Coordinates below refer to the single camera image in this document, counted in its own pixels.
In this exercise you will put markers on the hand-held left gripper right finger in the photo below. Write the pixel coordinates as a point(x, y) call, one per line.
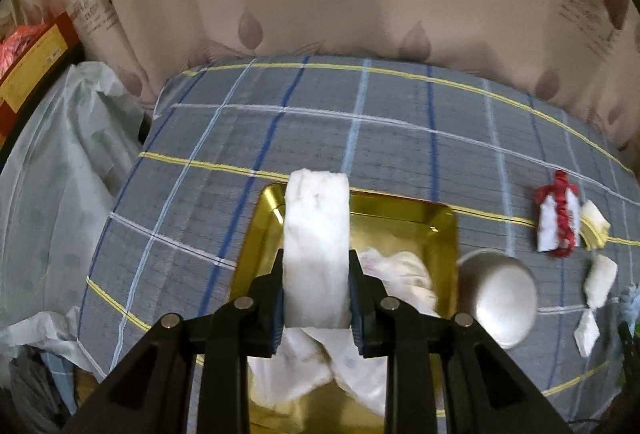
point(356, 314)

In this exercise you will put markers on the thick white towel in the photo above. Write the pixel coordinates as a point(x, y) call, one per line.
point(316, 249)

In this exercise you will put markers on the white plastic cover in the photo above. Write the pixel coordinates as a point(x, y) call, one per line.
point(60, 174)

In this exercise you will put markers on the red and yellow cardboard box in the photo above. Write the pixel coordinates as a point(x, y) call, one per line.
point(40, 59)

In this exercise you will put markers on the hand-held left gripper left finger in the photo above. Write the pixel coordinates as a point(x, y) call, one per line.
point(277, 314)

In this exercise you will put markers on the red and gold tin box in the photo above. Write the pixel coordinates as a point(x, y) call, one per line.
point(400, 224)

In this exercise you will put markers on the light blue towel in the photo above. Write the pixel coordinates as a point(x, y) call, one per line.
point(631, 299)

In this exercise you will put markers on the small white cloth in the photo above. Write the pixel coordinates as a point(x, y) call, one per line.
point(586, 334)

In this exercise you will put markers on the white pouch with red trim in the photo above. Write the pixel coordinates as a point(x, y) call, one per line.
point(557, 214)

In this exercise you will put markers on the white fluffy cloth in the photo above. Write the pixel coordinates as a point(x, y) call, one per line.
point(600, 281)

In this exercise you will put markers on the stainless steel bowl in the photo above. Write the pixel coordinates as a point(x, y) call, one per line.
point(500, 299)

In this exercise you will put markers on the white cloth with yellow trim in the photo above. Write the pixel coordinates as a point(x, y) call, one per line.
point(595, 221)

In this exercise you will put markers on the orange plastic bag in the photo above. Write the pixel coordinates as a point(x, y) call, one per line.
point(17, 47)

